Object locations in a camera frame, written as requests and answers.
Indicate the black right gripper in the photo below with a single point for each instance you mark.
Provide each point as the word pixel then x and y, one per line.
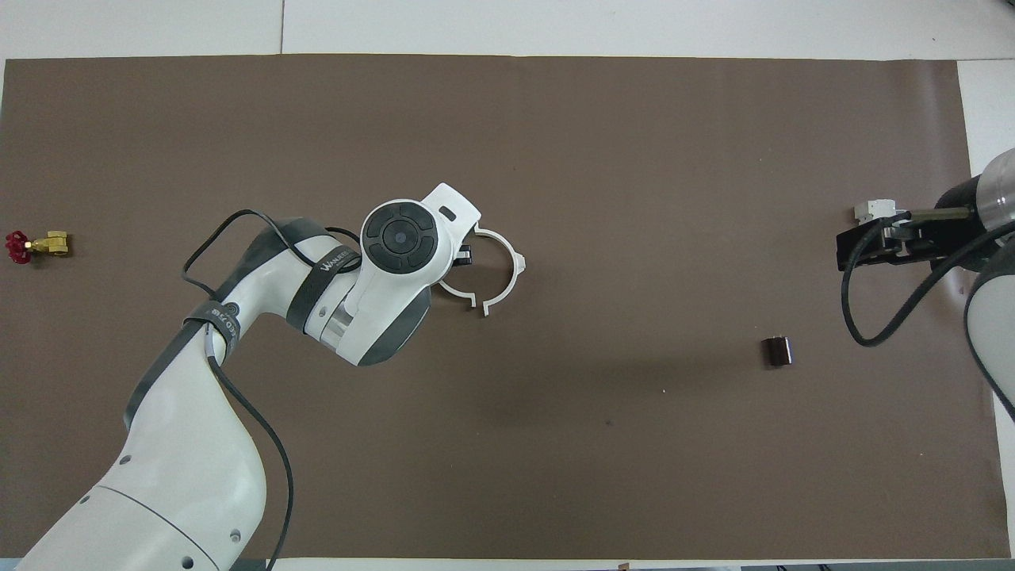
pixel 951 230

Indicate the white half pipe clamp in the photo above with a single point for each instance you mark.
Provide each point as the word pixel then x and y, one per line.
pixel 458 298
pixel 517 274

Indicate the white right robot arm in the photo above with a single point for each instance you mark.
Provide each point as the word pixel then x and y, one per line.
pixel 995 317

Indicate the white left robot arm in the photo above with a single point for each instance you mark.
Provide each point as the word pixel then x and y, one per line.
pixel 182 476

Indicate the white circuit breaker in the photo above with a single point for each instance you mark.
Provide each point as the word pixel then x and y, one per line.
pixel 871 211

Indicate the dark brown small cylinder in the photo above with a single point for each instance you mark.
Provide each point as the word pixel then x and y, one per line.
pixel 777 353

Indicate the brown table mat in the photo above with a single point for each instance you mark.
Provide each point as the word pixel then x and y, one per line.
pixel 634 444

